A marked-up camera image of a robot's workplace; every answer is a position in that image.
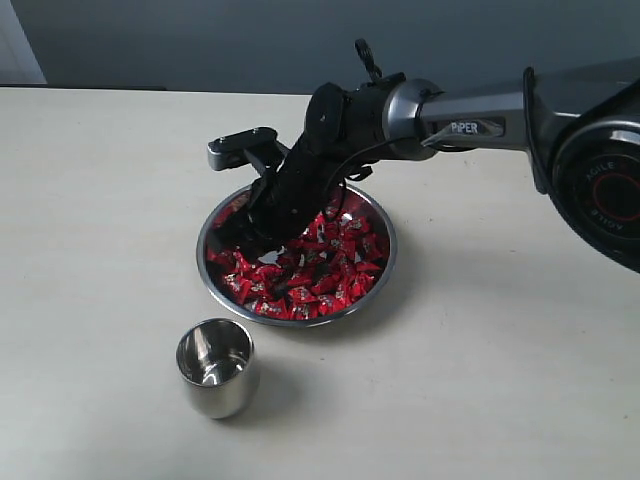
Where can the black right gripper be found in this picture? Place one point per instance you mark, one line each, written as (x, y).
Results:
(342, 133)

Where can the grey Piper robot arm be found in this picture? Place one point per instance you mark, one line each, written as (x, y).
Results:
(579, 128)

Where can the round steel plate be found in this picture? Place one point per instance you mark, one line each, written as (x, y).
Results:
(331, 267)

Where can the stainless steel cup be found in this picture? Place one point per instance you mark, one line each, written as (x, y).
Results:
(218, 365)

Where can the red wrapped candy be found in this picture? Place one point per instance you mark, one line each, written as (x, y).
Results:
(225, 258)
(355, 228)
(374, 247)
(301, 295)

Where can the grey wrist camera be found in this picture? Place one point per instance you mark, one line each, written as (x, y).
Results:
(258, 147)

